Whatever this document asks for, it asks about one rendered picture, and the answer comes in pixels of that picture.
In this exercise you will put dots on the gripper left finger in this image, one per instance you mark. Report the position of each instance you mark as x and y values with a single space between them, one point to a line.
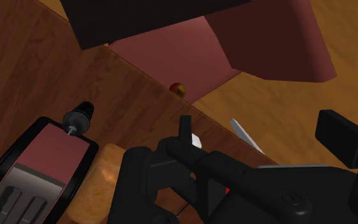
228 163

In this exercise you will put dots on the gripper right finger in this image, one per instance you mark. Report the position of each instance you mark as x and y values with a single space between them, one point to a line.
343 136

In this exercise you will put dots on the white knife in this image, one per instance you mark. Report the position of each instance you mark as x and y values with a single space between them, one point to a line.
245 135

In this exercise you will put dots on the small white block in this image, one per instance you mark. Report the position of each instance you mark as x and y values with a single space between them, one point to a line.
196 142

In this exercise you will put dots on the red yellow apple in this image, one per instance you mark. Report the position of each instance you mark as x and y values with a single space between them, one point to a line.
177 90

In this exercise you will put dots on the dark red robot stand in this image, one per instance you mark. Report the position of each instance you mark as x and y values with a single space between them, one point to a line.
172 52

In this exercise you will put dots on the golden brown bread slice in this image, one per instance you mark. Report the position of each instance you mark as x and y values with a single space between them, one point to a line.
95 192

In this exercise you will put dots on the dark red black toaster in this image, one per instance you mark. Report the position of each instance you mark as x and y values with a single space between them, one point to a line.
51 152

